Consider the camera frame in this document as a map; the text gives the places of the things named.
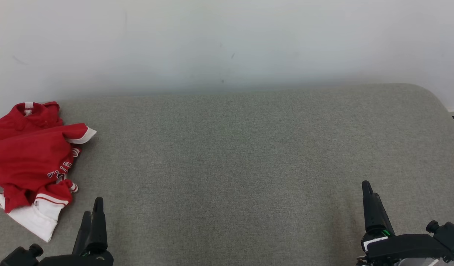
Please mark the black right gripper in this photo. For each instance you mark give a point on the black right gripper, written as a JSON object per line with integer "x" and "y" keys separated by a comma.
{"x": 408, "y": 247}

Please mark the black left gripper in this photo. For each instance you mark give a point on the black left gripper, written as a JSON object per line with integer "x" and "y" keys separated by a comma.
{"x": 75, "y": 260}

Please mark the red Bulls basketball jersey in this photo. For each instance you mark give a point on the red Bulls basketball jersey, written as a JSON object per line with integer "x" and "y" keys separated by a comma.
{"x": 24, "y": 166}

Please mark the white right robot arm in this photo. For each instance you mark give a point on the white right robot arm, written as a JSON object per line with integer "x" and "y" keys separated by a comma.
{"x": 415, "y": 262}

